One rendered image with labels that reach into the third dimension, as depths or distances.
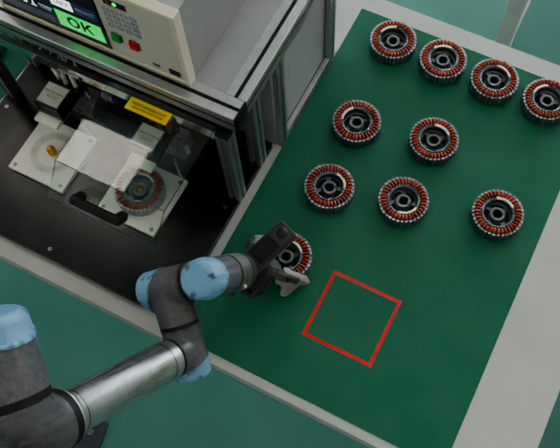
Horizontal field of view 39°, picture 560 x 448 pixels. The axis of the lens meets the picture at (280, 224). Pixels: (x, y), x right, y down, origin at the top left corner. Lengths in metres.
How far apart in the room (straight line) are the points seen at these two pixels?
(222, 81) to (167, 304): 0.43
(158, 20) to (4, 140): 0.71
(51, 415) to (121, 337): 1.30
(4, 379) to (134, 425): 1.28
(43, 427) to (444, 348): 0.84
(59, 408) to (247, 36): 0.77
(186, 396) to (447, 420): 1.01
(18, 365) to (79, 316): 1.38
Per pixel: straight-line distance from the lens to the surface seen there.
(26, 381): 1.21
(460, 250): 1.77
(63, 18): 1.59
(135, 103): 1.58
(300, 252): 1.71
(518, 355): 1.72
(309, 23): 1.73
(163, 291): 1.48
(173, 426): 2.43
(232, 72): 1.52
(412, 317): 1.70
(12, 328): 1.21
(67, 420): 1.27
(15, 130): 1.98
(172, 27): 1.37
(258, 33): 1.57
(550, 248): 1.82
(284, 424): 2.40
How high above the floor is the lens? 2.37
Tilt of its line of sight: 67 degrees down
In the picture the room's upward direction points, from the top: 6 degrees counter-clockwise
